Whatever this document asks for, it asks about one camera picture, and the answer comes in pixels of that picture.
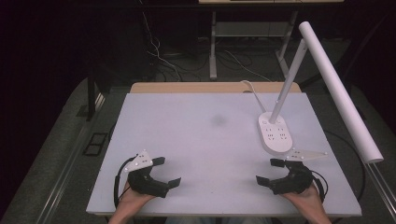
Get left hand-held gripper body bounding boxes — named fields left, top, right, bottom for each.
left=123, top=148, right=171, bottom=199

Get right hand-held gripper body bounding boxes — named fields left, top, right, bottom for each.
left=269, top=148, right=329, bottom=196

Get white desk lamp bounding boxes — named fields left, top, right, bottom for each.
left=258, top=21, right=385, bottom=164

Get person's left hand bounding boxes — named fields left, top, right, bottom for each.
left=116, top=182, right=157, bottom=217

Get person's right hand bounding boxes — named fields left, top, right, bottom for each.
left=280, top=182, right=327, bottom=217

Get white-framed desk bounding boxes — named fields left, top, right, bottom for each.
left=198, top=0, right=346, bottom=81

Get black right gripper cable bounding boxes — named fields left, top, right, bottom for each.
left=310, top=170, right=330, bottom=203

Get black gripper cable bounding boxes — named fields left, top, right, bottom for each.
left=113, top=154, right=139, bottom=209
left=310, top=170, right=330, bottom=203

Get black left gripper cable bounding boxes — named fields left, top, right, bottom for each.
left=113, top=154, right=139, bottom=209

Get black rectangular floor frame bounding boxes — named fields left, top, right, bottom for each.
left=82, top=132, right=109, bottom=158

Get black floor cable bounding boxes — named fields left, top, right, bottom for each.
left=323, top=130, right=366, bottom=203

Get white lamp cable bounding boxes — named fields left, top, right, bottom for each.
left=240, top=79, right=268, bottom=114

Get aluminium rail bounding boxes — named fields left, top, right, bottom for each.
left=363, top=161, right=396, bottom=220
left=35, top=92, right=107, bottom=224

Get black metal post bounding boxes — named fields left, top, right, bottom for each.
left=86, top=72, right=96, bottom=122

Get thin white floor cable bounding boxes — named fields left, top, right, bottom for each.
left=140, top=7, right=182, bottom=82

